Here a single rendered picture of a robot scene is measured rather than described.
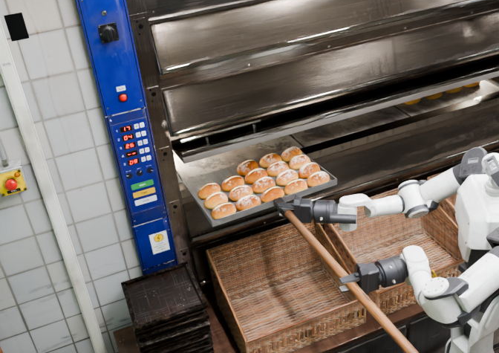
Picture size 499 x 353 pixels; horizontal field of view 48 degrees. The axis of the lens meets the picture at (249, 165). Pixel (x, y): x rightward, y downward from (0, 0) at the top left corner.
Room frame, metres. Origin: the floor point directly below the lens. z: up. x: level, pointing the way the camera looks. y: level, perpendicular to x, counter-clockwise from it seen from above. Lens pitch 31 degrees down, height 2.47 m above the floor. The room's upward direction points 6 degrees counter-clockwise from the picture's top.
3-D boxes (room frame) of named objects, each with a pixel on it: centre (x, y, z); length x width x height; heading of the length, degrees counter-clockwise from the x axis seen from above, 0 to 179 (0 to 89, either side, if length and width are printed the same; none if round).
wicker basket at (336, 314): (1.84, -0.10, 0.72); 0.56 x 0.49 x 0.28; 109
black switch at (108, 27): (1.88, 0.43, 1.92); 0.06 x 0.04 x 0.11; 109
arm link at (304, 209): (1.73, -0.21, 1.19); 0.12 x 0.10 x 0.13; 76
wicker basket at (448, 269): (2.04, -0.66, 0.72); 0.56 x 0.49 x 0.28; 110
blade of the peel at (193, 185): (1.98, -0.03, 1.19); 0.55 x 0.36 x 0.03; 111
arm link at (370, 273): (1.35, -0.37, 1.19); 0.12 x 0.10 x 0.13; 103
